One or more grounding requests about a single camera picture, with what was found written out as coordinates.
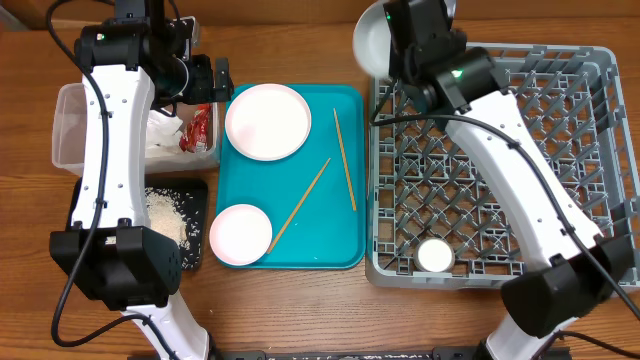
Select black plastic tray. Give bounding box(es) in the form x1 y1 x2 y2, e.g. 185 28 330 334
96 177 208 271

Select grey metal bowl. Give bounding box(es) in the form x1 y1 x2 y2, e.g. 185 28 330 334
352 0 457 80

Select large white plate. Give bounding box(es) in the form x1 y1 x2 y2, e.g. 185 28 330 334
225 83 312 161

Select clear plastic waste bin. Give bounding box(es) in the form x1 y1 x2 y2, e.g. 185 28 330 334
52 83 220 176

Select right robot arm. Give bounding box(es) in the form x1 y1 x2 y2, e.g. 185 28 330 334
383 1 634 359

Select red snack wrapper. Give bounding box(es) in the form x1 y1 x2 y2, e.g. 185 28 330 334
179 104 213 153

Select rice leftovers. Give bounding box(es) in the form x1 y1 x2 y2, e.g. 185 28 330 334
104 187 204 251

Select white napkin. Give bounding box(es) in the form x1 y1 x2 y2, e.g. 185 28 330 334
145 110 183 158

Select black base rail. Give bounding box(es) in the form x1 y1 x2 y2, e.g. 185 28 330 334
127 344 571 360

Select teal serving tray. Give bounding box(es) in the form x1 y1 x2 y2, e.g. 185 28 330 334
216 84 367 270

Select small white plate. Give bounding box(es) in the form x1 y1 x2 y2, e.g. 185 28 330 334
209 204 273 266

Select grey dishwasher rack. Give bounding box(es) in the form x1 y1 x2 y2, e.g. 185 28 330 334
366 43 639 289

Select white cup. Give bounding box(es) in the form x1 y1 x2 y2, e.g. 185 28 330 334
413 238 455 272

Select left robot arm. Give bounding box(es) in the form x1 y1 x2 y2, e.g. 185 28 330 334
49 0 234 359

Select wooden chopstick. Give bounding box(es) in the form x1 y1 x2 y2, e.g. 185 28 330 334
333 108 357 212
267 158 331 254

